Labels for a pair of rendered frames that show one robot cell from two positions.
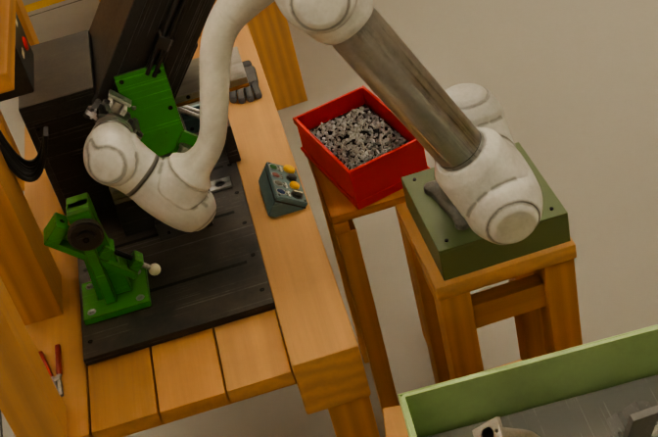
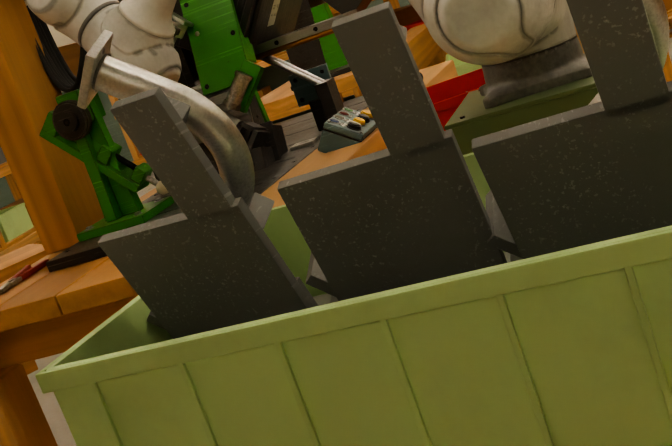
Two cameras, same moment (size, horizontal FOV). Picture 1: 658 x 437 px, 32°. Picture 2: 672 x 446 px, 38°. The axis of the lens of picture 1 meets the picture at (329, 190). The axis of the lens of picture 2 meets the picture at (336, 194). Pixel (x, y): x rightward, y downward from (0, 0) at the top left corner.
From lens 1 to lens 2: 1.55 m
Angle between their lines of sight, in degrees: 34
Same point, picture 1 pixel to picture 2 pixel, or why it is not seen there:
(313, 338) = not seen: hidden behind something
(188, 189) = (129, 26)
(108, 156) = not seen: outside the picture
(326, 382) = not seen: hidden behind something
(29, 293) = (46, 211)
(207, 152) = not seen: outside the picture
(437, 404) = (294, 238)
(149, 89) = (212, 12)
